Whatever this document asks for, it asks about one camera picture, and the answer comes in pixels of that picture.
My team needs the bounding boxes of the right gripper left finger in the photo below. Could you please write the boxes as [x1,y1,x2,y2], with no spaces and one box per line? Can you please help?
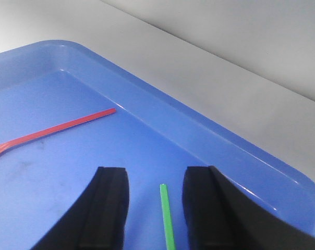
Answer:
[33,167,129,249]

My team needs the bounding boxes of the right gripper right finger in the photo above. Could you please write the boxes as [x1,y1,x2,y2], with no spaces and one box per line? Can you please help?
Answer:
[182,166,315,249]

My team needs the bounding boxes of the red plastic spoon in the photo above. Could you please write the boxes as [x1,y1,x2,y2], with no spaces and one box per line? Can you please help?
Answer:
[0,108,116,154]

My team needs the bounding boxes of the blue plastic tray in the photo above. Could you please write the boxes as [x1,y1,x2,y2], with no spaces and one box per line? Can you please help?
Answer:
[0,40,315,249]

